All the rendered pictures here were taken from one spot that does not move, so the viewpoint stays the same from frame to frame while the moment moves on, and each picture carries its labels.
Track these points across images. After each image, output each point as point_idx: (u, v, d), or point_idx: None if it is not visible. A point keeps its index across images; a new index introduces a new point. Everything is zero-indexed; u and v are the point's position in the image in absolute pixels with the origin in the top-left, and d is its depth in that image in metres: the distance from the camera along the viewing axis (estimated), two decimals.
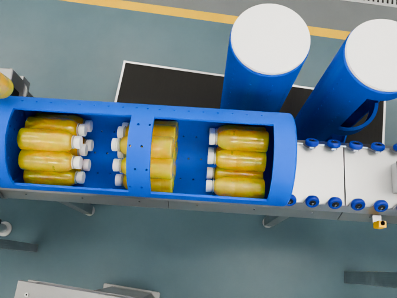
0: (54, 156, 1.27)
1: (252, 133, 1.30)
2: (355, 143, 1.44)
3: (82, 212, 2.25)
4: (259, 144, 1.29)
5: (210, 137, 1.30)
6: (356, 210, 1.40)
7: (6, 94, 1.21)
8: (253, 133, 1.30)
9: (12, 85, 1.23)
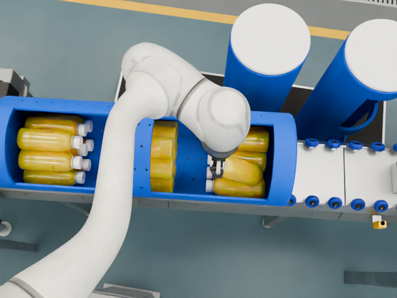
0: (54, 156, 1.27)
1: (252, 133, 1.30)
2: (355, 143, 1.44)
3: (82, 212, 2.25)
4: (259, 144, 1.29)
5: None
6: (356, 210, 1.40)
7: (254, 181, 1.27)
8: (253, 133, 1.30)
9: (260, 172, 1.27)
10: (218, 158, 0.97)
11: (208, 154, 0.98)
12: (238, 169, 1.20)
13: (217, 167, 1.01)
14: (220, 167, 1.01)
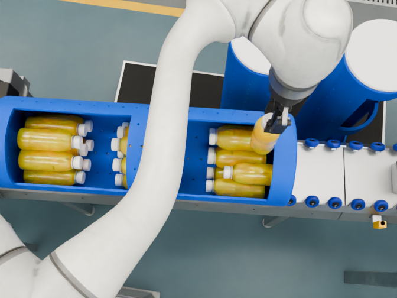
0: (54, 156, 1.27)
1: (252, 133, 1.30)
2: (355, 143, 1.44)
3: (82, 212, 2.25)
4: None
5: (210, 137, 1.30)
6: (356, 210, 1.40)
7: None
8: None
9: None
10: (288, 102, 0.78)
11: (275, 97, 0.79)
12: (247, 172, 1.26)
13: (283, 115, 0.82)
14: (286, 116, 0.82)
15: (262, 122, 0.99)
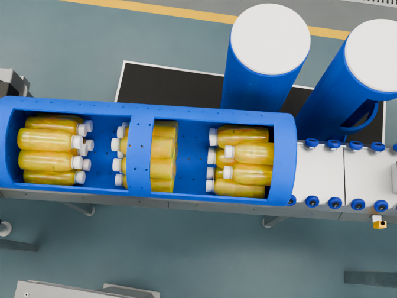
0: (54, 156, 1.27)
1: (251, 130, 1.30)
2: (355, 143, 1.44)
3: (82, 212, 2.25)
4: (260, 140, 1.29)
5: (210, 138, 1.30)
6: (356, 210, 1.40)
7: None
8: (252, 130, 1.30)
9: None
10: None
11: None
12: (247, 173, 1.26)
13: None
14: None
15: None
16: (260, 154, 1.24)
